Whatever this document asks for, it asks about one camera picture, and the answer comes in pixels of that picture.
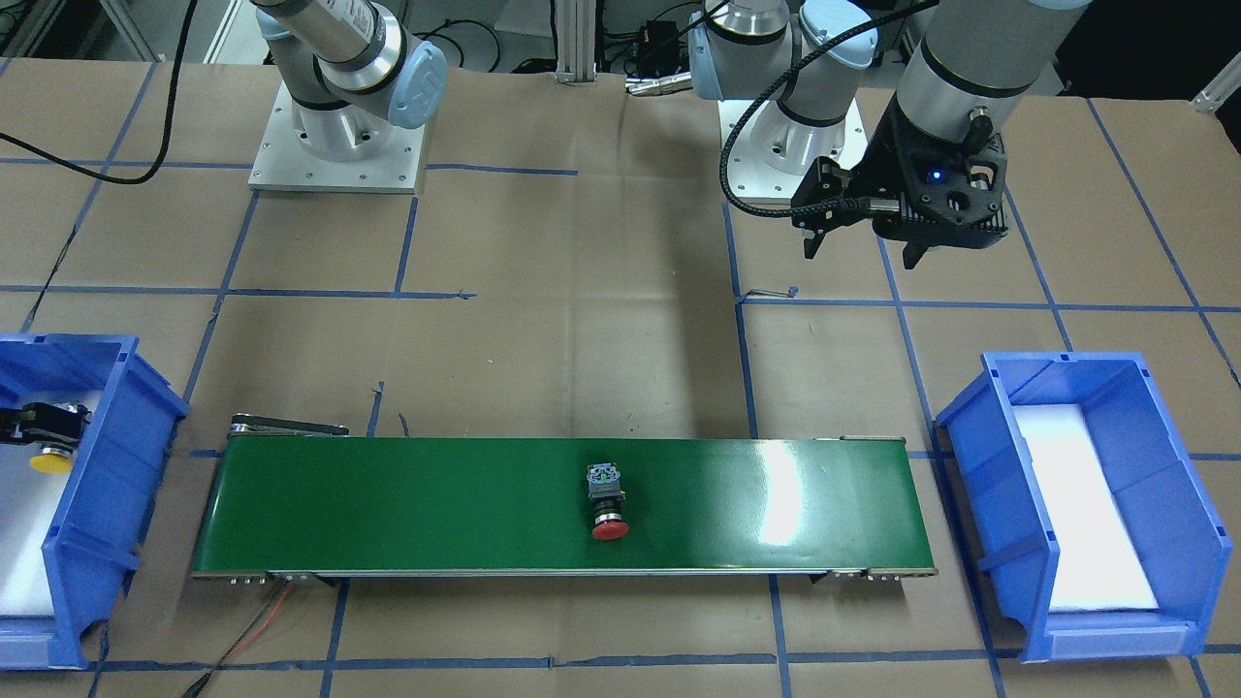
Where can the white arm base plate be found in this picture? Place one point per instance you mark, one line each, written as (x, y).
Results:
(340, 151)
(853, 145)

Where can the aluminium frame post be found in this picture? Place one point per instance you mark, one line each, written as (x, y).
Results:
(575, 39)

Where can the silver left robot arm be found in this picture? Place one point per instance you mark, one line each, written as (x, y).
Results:
(810, 62)

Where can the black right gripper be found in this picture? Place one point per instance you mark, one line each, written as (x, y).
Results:
(36, 421)

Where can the blue plastic bin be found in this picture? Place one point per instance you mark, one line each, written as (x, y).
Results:
(91, 550)
(1177, 533)

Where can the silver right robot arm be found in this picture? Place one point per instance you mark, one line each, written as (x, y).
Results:
(142, 225)

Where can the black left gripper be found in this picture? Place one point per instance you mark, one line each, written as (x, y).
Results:
(888, 162)

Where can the white foam pad bin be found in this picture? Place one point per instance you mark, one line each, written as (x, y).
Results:
(29, 499)
(1099, 570)

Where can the red mushroom push button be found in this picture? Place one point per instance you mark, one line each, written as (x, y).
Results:
(606, 497)

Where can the green conveyor belt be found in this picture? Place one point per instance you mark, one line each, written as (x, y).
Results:
(332, 506)

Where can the yellow mushroom push button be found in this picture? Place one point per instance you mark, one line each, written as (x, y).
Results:
(53, 460)

